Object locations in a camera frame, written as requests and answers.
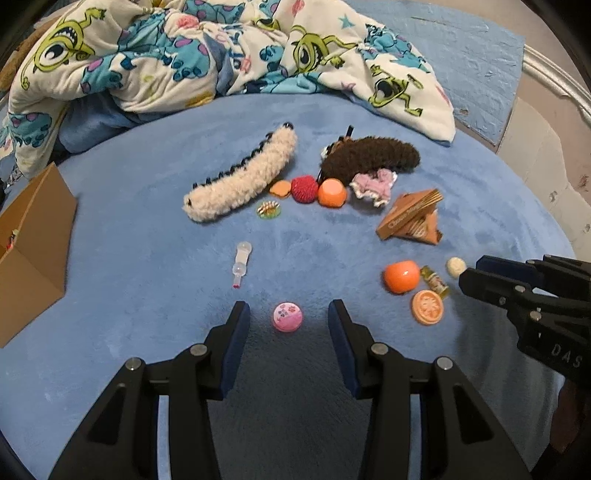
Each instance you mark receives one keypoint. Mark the brown cardboard box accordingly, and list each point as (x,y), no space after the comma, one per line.
(32,258)

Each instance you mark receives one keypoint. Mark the small yellow glass bottle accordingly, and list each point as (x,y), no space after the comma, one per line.
(436,282)

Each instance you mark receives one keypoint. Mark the silver moulded frame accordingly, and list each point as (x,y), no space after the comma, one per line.
(554,74)

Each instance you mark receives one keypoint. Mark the pink round tin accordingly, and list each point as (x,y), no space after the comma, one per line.
(287,317)

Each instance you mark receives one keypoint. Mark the white fuzzy hair claw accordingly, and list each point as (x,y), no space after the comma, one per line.
(244,177)

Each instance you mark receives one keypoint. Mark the blue plush bed sheet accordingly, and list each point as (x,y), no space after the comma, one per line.
(138,240)

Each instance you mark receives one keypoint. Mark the orange round lid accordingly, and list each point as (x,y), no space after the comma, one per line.
(428,308)

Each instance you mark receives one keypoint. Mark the glossy orange ball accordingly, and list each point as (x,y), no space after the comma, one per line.
(400,277)

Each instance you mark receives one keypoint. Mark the brown rectangular snack packet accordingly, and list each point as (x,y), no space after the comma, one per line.
(406,210)

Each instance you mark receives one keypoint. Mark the brown fuzzy hair claw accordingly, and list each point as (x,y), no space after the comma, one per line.
(369,157)

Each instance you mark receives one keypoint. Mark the blue textured headboard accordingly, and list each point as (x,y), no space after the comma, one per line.
(461,60)

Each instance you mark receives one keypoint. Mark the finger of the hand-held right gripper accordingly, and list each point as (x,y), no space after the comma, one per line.
(496,266)
(485,284)

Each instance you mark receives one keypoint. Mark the brown triangular snack packet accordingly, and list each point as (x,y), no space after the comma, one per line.
(422,233)

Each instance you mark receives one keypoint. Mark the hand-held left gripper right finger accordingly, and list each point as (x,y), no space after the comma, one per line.
(344,342)

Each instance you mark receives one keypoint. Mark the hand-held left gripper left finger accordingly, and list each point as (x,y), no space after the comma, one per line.
(235,334)

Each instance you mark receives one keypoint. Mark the orange peach toy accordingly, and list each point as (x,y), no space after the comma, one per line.
(332,194)

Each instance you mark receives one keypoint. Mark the small white ball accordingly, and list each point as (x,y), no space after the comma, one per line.
(455,267)

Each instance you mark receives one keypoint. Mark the small orange shell clip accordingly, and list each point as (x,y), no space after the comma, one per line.
(280,188)

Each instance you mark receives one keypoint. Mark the pink ruffled scrunchie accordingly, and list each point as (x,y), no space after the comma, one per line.
(373,187)

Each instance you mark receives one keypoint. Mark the cartoon monster printed blanket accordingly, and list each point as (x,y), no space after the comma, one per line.
(138,69)

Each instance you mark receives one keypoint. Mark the brown plush toy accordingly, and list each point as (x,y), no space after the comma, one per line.
(11,67)

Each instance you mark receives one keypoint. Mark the red knitted ball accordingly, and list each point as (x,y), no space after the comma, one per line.
(304,189)

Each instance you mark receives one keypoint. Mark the small clear plastic bottle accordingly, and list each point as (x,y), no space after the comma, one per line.
(243,258)

